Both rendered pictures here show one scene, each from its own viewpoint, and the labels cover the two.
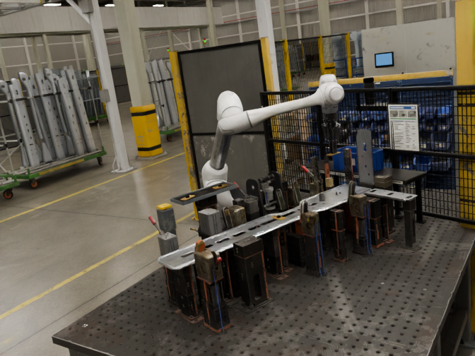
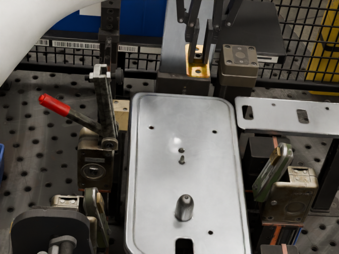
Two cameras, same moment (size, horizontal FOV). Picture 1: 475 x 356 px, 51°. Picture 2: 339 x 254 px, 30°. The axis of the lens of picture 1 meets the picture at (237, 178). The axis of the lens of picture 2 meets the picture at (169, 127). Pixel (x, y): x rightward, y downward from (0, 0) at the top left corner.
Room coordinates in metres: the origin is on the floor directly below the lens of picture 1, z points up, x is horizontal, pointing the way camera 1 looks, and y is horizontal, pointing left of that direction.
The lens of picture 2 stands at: (2.40, 0.17, 1.90)
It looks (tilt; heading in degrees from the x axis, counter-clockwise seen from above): 44 degrees down; 300
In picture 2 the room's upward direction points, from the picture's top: 8 degrees clockwise
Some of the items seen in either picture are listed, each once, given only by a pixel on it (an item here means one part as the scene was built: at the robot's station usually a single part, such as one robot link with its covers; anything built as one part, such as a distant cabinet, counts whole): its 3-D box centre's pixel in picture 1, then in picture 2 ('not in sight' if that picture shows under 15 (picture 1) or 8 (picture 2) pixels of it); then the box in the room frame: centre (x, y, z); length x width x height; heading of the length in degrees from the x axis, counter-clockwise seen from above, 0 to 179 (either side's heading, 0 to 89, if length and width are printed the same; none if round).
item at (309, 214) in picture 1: (312, 243); not in sight; (2.41, -0.34, 0.87); 0.12 x 0.09 x 0.35; 36
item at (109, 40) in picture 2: (329, 194); (104, 137); (2.97, -0.56, 0.95); 0.03 x 0.01 x 0.50; 126
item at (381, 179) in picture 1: (384, 204); (227, 114); (2.84, -0.87, 0.88); 0.08 x 0.08 x 0.36; 36
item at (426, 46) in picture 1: (411, 67); not in sight; (9.13, -3.41, 1.22); 1.60 x 0.54 x 2.45; 55
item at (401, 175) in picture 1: (356, 170); (94, 17); (3.20, -0.80, 1.02); 0.90 x 0.22 x 0.03; 36
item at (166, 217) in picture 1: (171, 247); not in sight; (2.50, 0.40, 0.92); 0.08 x 0.08 x 0.44; 36
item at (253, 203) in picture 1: (253, 232); not in sight; (2.65, -0.05, 0.89); 0.13 x 0.11 x 0.38; 36
